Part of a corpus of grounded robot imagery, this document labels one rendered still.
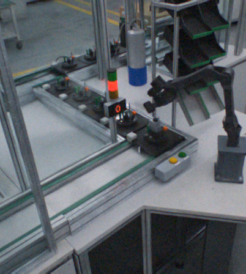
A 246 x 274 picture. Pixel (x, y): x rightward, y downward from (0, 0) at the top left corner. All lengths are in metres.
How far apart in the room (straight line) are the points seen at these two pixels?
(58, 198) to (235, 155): 0.90
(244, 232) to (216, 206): 1.10
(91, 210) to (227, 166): 0.73
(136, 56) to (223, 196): 1.40
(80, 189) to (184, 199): 0.53
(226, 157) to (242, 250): 1.07
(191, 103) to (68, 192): 0.91
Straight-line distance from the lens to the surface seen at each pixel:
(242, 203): 1.77
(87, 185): 1.76
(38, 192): 1.31
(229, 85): 1.62
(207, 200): 1.75
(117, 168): 1.84
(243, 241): 2.75
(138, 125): 2.08
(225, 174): 1.84
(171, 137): 1.97
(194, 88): 2.00
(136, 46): 2.70
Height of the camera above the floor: 2.08
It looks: 34 degrees down
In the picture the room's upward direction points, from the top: 4 degrees counter-clockwise
